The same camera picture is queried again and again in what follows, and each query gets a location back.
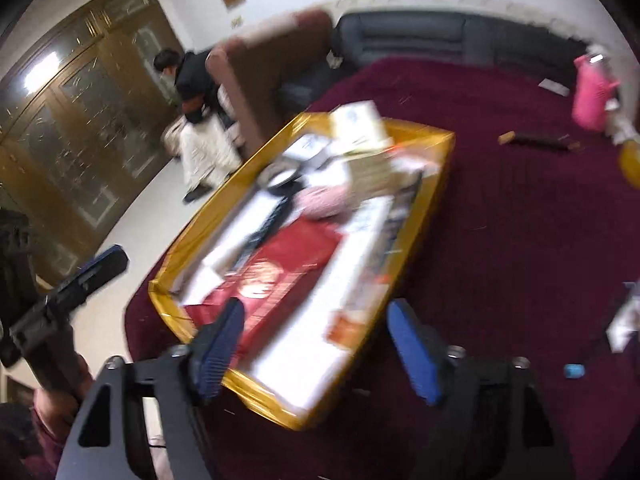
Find red envelope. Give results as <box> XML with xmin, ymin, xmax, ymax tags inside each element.
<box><xmin>182</xmin><ymin>220</ymin><xmax>346</xmax><ymax>356</ymax></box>

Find white paper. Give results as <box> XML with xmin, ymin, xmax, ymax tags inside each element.
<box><xmin>606</xmin><ymin>282</ymin><xmax>640</xmax><ymax>353</ymax></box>

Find person's left forearm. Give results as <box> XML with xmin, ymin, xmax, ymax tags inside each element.
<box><xmin>0</xmin><ymin>355</ymin><xmax>93</xmax><ymax>480</ymax></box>

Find wooden glass-panel doors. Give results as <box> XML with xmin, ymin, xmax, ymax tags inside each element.
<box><xmin>0</xmin><ymin>0</ymin><xmax>186</xmax><ymax>286</ymax></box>

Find white cloth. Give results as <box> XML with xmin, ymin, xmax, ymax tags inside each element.
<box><xmin>605</xmin><ymin>100</ymin><xmax>640</xmax><ymax>146</ymax></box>

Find golden cardboard box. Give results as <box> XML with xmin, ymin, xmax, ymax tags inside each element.
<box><xmin>148</xmin><ymin>110</ymin><xmax>457</xmax><ymax>432</ymax></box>

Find pink woven basket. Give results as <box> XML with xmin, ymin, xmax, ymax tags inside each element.
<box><xmin>572</xmin><ymin>52</ymin><xmax>621</xmax><ymax>131</ymax></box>

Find black stick with gold ends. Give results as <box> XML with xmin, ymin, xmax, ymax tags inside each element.
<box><xmin>499</xmin><ymin>131</ymin><xmax>583</xmax><ymax>153</ymax></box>

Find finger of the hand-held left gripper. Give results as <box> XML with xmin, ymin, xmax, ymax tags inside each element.
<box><xmin>47</xmin><ymin>245</ymin><xmax>130</xmax><ymax>311</ymax></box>

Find yellow object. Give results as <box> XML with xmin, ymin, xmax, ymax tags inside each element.
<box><xmin>619</xmin><ymin>137</ymin><xmax>640</xmax><ymax>186</ymax></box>

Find long white box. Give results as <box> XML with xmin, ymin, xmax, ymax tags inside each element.
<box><xmin>325</xmin><ymin>195</ymin><xmax>397</xmax><ymax>348</ymax></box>

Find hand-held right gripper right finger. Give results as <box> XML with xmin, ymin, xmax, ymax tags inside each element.
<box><xmin>386</xmin><ymin>298</ymin><xmax>576</xmax><ymax>480</ymax></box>

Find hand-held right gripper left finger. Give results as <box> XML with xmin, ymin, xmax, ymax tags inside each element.
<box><xmin>55</xmin><ymin>297</ymin><xmax>247</xmax><ymax>480</ymax></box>

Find beige box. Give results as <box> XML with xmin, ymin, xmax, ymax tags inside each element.
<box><xmin>345</xmin><ymin>147</ymin><xmax>401</xmax><ymax>191</ymax></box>

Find tape roll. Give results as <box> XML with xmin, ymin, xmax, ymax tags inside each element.
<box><xmin>257</xmin><ymin>160</ymin><xmax>303</xmax><ymax>191</ymax></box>

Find small white box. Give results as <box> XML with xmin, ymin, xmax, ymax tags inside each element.
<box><xmin>330</xmin><ymin>101</ymin><xmax>391</xmax><ymax>148</ymax></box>

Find brown sofa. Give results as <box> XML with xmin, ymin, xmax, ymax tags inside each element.
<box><xmin>206</xmin><ymin>10</ymin><xmax>335</xmax><ymax>158</ymax></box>

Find maroon blanket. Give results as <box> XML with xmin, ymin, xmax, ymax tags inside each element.
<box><xmin>125</xmin><ymin>57</ymin><xmax>640</xmax><ymax>480</ymax></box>

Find black pen with blue cap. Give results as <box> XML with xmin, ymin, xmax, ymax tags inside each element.
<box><xmin>564</xmin><ymin>327</ymin><xmax>613</xmax><ymax>380</ymax></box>

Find pink cloth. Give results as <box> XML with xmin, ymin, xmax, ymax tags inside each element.
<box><xmin>295</xmin><ymin>185</ymin><xmax>361</xmax><ymax>218</ymax></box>

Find black leather sofa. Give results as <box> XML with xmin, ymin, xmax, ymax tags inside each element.
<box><xmin>280</xmin><ymin>10</ymin><xmax>591</xmax><ymax>111</ymax></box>

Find flat black bar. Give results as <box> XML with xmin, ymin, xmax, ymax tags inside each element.
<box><xmin>232</xmin><ymin>195</ymin><xmax>293</xmax><ymax>271</ymax></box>

